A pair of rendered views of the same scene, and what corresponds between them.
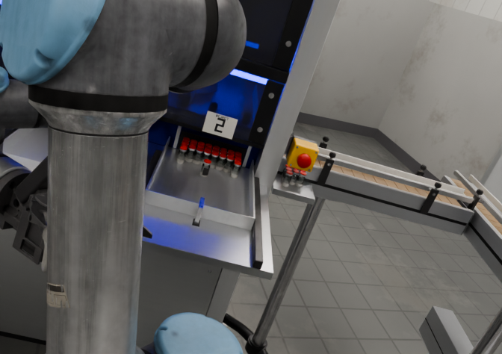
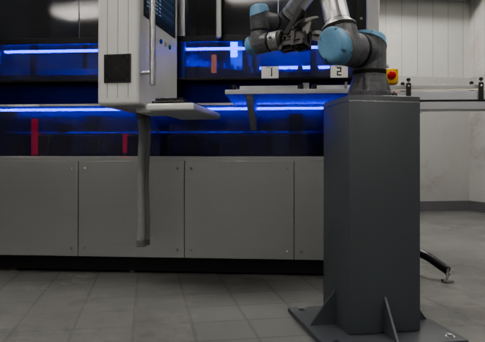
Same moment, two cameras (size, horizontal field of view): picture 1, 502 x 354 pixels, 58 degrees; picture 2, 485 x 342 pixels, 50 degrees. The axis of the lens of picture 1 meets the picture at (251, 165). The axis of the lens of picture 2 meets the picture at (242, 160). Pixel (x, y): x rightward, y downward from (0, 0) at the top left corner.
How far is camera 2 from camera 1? 1.70 m
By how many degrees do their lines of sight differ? 27
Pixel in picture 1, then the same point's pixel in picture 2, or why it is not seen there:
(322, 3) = not seen: outside the picture
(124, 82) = not seen: outside the picture
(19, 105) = (273, 16)
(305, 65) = (373, 25)
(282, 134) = not seen: hidden behind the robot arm
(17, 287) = (242, 217)
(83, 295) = not seen: outside the picture
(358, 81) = (431, 160)
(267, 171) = not seen: hidden behind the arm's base
